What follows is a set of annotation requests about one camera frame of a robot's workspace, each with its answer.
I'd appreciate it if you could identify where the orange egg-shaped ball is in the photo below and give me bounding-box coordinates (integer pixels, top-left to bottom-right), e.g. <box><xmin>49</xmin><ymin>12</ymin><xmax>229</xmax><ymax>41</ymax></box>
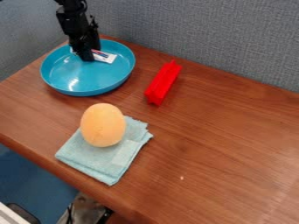
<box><xmin>78</xmin><ymin>103</ymin><xmax>127</xmax><ymax>147</ymax></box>

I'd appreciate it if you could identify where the light blue folded cloth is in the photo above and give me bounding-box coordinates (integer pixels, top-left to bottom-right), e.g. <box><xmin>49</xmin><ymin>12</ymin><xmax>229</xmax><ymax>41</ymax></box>
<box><xmin>54</xmin><ymin>116</ymin><xmax>153</xmax><ymax>186</ymax></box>

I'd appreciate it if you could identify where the red plastic block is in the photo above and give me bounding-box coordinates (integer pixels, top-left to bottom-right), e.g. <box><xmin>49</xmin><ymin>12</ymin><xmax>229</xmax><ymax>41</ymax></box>
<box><xmin>144</xmin><ymin>60</ymin><xmax>183</xmax><ymax>106</ymax></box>

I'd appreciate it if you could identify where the blue plate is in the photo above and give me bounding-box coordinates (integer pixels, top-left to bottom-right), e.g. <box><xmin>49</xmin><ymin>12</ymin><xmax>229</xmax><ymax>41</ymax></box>
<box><xmin>40</xmin><ymin>39</ymin><xmax>136</xmax><ymax>96</ymax></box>

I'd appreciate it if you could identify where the metal table leg bracket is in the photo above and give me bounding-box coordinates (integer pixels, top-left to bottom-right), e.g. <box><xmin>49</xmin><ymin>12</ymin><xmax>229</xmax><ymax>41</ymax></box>
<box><xmin>56</xmin><ymin>192</ymin><xmax>113</xmax><ymax>224</ymax></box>

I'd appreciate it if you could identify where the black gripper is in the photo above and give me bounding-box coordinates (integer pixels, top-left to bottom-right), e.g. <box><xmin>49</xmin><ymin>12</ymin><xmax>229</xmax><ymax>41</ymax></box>
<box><xmin>56</xmin><ymin>6</ymin><xmax>100</xmax><ymax>61</ymax></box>

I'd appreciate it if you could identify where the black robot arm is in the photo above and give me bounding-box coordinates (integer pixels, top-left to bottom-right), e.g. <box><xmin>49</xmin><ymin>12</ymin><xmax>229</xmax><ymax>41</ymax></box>
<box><xmin>53</xmin><ymin>0</ymin><xmax>100</xmax><ymax>62</ymax></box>

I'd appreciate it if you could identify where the white toothpaste tube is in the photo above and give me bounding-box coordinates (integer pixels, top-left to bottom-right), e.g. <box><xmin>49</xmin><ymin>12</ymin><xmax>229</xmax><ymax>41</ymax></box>
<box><xmin>69</xmin><ymin>48</ymin><xmax>117</xmax><ymax>64</ymax></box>

